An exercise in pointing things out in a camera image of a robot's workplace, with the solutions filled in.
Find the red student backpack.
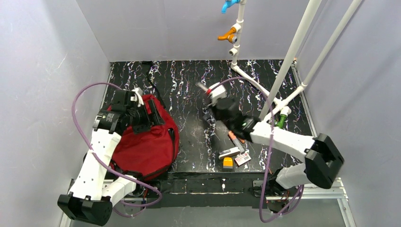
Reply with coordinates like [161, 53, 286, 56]
[109, 95, 179, 182]

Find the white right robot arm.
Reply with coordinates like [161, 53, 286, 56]
[206, 97, 344, 191]

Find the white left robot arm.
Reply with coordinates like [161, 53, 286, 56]
[57, 88, 162, 226]

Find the red white eraser box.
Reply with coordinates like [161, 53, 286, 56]
[235, 152, 252, 166]

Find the green pipe valve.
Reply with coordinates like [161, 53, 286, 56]
[276, 114, 288, 129]

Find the orange pipe valve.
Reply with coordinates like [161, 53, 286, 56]
[217, 26, 237, 44]

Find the blue pipe valve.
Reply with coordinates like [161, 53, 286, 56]
[221, 0, 241, 14]

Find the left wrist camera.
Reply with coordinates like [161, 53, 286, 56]
[131, 87, 144, 107]

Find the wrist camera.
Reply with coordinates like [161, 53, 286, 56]
[131, 87, 144, 107]
[196, 82, 227, 106]

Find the white PVC pipe frame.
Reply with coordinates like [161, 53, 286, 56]
[213, 0, 352, 128]

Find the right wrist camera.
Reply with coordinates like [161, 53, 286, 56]
[196, 82, 227, 106]

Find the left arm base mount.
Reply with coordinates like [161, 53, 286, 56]
[131, 178, 162, 215]

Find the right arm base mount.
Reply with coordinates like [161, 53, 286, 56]
[248, 167, 303, 215]

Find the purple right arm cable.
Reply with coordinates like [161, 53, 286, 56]
[207, 77, 305, 224]

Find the aluminium front rail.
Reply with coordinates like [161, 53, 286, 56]
[59, 177, 356, 227]

